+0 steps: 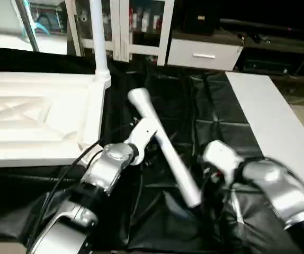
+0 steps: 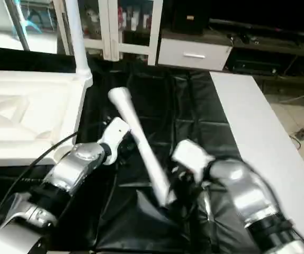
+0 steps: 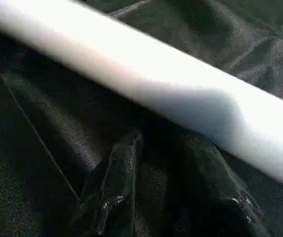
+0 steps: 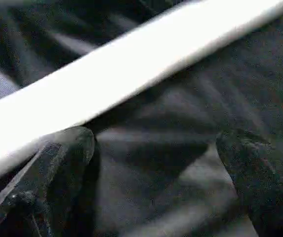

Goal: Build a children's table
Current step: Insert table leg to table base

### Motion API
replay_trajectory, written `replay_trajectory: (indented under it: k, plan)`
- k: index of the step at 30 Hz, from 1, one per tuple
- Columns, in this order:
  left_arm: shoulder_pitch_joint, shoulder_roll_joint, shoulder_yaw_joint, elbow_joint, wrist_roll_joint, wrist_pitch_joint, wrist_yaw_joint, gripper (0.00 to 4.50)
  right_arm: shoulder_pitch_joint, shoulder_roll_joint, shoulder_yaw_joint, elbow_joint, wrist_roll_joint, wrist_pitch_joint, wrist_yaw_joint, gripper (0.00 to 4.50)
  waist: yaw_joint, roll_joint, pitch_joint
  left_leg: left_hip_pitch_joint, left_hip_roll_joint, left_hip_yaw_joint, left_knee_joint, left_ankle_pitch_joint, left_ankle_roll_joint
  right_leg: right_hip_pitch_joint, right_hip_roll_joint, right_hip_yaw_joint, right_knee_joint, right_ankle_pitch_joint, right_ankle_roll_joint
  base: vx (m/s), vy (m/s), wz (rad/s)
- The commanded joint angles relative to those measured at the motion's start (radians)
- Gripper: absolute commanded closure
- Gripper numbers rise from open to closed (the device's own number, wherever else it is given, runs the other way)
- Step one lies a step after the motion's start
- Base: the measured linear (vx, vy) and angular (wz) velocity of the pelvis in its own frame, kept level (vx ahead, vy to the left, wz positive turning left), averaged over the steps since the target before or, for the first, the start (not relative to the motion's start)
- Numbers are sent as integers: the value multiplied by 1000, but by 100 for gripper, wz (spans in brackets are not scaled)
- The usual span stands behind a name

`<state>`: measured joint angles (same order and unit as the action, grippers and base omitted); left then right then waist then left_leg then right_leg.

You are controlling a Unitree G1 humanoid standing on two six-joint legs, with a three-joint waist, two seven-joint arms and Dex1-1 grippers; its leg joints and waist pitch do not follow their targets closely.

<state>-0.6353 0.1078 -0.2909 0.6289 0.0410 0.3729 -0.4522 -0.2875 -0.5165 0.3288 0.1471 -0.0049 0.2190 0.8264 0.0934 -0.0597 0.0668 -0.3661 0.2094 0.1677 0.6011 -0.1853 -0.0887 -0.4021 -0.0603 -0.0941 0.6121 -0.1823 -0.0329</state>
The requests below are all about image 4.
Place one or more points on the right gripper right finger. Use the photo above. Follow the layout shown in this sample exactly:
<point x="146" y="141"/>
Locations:
<point x="265" y="182"/>

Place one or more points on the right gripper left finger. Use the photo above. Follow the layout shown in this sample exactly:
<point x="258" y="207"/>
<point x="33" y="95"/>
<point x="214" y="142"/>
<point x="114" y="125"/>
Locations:
<point x="43" y="187"/>

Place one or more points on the white plastic table leg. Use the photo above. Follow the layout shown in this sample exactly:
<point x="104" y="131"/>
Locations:
<point x="131" y="69"/>

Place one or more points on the black work surface mat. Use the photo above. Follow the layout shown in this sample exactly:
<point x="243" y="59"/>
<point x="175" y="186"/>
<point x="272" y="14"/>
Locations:
<point x="205" y="123"/>

